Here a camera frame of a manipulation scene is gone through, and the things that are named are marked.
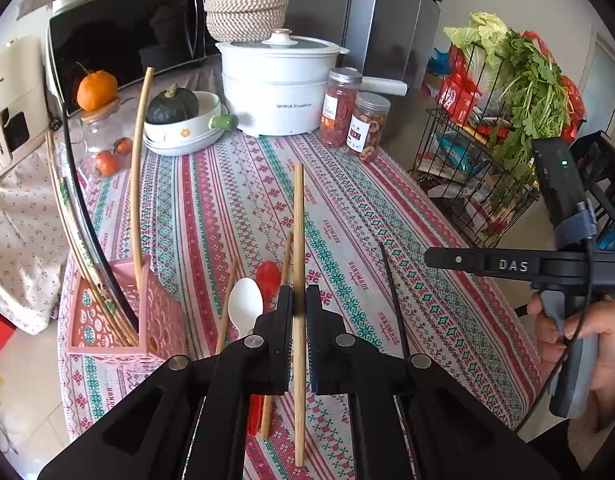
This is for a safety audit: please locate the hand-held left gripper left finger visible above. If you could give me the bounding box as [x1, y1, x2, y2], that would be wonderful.
[37, 285, 294, 480]

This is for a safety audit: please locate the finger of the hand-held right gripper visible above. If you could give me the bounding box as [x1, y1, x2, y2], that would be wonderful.
[425, 246, 488, 276]

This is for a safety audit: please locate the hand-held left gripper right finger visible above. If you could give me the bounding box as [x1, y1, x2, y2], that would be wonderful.
[304, 285, 561, 480]

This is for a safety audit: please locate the plain wooden chopstick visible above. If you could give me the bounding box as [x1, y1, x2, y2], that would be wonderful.
[260, 231, 294, 438]
[130, 66, 155, 281]
[293, 163, 308, 467]

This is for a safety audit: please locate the pink utensil basket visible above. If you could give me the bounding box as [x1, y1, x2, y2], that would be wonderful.
[67, 255, 188, 373]

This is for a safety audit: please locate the bunch of wooden chopsticks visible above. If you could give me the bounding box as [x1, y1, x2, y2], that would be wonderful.
[44, 130, 140, 348]

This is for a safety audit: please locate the black chopstick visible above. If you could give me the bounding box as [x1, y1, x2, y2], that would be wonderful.
[379, 241, 407, 360]
[61, 102, 140, 331]

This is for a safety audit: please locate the person's right hand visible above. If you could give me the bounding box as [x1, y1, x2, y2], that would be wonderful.
[527, 292, 615, 433]

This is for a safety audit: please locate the white spoon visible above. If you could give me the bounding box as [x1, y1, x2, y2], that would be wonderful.
[228, 277, 264, 340]

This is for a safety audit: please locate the red spoon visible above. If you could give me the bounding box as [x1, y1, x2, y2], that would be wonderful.
[246, 260, 282, 436]

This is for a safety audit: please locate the striped patterned tablecloth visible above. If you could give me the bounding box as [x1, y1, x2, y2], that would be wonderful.
[57, 127, 545, 480]

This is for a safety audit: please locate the jar of dried fruit slices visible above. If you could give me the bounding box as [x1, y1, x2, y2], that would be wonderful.
[345, 92, 391, 163]

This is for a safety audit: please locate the red snack packet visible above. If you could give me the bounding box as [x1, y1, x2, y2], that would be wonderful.
[437, 72, 481, 123]

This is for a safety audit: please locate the red plastic bag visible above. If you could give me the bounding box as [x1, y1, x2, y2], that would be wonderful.
[437, 30, 585, 143]

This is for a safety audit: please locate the bunch of leafy greens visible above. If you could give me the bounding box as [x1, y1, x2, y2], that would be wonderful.
[487, 30, 573, 211]

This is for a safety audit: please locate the jar of red dried fruit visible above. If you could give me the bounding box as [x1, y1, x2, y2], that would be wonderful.
[320, 67, 363, 148]

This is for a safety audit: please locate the blue plastic bag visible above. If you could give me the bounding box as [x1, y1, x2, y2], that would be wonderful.
[427, 47, 453, 78]

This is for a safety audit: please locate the napa cabbage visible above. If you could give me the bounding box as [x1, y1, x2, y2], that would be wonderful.
[443, 12, 511, 68]

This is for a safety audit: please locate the white electric cooking pot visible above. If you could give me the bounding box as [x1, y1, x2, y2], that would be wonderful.
[216, 29, 408, 137]

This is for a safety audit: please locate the dark green squash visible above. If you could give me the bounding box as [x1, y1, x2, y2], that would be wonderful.
[146, 84, 200, 126]

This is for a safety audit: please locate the grey refrigerator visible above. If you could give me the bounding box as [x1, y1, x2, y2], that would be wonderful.
[342, 0, 451, 86]

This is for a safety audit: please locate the glass jar with wooden lid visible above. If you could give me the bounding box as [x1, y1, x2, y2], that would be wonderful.
[80, 100, 138, 178]

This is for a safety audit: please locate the white small-print cloth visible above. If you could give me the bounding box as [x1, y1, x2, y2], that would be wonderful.
[0, 110, 88, 336]

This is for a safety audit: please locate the large orange with stem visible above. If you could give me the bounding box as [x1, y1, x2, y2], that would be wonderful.
[76, 62, 119, 112]

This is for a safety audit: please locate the woven lidded basket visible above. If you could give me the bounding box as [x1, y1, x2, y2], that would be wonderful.
[204, 0, 289, 43]

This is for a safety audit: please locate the black microwave oven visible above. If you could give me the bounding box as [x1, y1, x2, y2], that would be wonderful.
[47, 0, 228, 116]

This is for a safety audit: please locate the white air fryer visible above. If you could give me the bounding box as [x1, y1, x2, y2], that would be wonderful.
[0, 35, 48, 178]

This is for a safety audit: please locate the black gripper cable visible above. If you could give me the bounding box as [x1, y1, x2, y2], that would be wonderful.
[515, 202, 595, 433]

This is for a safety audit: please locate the black wire rack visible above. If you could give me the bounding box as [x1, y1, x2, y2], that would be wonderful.
[412, 45, 543, 248]

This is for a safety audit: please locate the white dish with green handle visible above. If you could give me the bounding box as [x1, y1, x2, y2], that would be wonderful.
[143, 91, 239, 157]

